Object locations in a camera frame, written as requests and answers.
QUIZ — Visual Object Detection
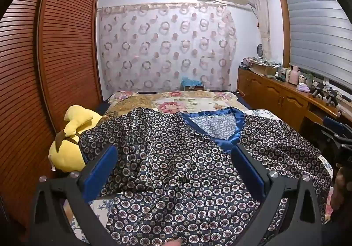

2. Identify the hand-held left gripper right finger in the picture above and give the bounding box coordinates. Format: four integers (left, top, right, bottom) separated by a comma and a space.
230, 144, 330, 246

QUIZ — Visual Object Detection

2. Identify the person's right hand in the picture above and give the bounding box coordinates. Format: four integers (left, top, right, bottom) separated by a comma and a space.
330, 165, 352, 217

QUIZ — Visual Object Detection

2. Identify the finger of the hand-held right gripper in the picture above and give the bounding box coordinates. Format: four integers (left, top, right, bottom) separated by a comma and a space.
313, 116, 348, 151

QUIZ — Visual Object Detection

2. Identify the blue cloth bundle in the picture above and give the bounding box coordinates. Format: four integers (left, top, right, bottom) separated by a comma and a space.
180, 77, 205, 92

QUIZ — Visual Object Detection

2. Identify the wooden sideboard cabinet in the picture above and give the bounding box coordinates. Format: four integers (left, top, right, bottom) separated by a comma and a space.
237, 67, 352, 137

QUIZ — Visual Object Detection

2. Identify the yellow plush toy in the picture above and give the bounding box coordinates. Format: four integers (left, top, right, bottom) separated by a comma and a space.
48, 105, 103, 172

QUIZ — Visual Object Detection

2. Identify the cardboard box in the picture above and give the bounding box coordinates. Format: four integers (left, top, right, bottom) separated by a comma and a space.
249, 60, 278, 76

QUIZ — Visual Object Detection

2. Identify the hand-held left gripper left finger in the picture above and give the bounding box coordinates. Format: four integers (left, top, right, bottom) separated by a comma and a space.
29, 144, 119, 246

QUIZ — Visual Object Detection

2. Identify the cream bundled curtain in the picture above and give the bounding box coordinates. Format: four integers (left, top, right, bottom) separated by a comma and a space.
251, 0, 273, 61

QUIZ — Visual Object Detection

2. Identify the pink thermos bottle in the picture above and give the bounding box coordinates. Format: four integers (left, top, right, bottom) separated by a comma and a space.
289, 65, 301, 86

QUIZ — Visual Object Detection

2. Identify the wooden louvered wardrobe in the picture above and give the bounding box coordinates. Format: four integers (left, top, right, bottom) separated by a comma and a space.
0, 0, 103, 235

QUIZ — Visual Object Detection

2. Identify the navy circle-patterned satin shirt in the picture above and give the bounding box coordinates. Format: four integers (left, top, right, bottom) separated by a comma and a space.
78, 107, 333, 246

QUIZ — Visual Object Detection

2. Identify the beige floral quilt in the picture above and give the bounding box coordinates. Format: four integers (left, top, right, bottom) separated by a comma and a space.
106, 91, 248, 123

